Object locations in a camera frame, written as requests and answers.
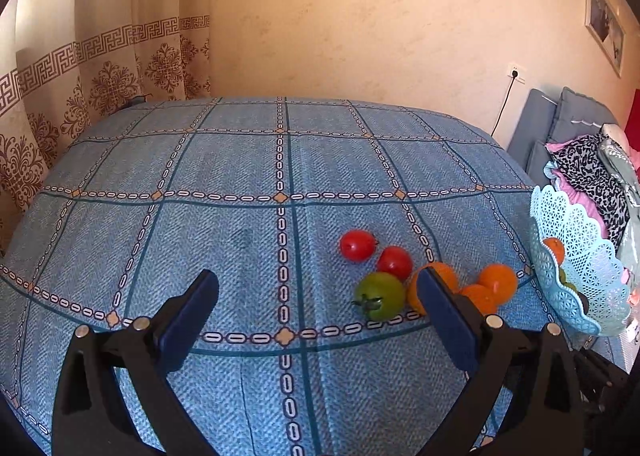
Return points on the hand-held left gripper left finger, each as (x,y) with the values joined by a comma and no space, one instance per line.
(186,323)

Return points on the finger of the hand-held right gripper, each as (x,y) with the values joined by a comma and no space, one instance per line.
(597,381)

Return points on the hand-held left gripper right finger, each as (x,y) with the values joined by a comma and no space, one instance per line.
(451,323)

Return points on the orange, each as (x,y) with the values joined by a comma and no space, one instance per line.
(498,281)
(481,299)
(555,249)
(446,274)

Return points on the green tomato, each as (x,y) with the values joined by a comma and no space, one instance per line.
(384,295)

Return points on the red tomato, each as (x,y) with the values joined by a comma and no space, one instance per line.
(395,262)
(358,246)

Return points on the light blue plastic basket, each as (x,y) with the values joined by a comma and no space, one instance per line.
(592,256)

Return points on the green fruit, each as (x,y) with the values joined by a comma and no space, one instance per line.
(562,276)

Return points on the blue checked bedsheet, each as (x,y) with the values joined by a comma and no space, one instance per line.
(200,175)

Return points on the pink ruffled cloth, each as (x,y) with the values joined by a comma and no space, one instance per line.
(562,179)

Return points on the leopard print cloth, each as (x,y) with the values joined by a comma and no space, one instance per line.
(590,175)

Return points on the grey-green cloth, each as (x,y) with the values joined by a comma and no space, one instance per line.
(622,160)

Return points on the red cloth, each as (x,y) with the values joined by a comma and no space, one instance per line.
(634,118)

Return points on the beige patterned curtain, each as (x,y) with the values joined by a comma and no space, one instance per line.
(100,65)

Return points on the white wall socket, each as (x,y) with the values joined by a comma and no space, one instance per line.
(517,72)

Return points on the framed wall picture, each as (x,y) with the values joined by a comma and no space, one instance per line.
(604,20)

